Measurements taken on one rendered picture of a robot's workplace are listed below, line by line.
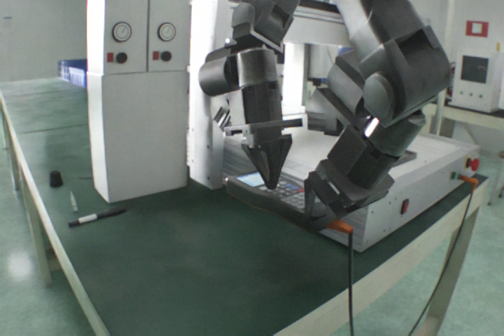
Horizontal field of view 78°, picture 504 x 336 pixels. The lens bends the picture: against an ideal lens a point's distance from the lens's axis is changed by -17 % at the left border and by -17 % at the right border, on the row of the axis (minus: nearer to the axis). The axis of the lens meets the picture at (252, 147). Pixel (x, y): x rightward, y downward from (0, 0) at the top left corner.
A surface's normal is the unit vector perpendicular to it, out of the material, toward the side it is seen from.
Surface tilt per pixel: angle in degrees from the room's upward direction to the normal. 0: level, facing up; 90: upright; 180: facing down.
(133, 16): 90
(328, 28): 90
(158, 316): 0
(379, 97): 113
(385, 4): 66
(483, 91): 90
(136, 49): 90
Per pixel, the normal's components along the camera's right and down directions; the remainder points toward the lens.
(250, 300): 0.04, -0.96
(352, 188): 0.35, -0.72
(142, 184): 0.64, 0.23
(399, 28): 0.17, -0.14
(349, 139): -0.77, 0.14
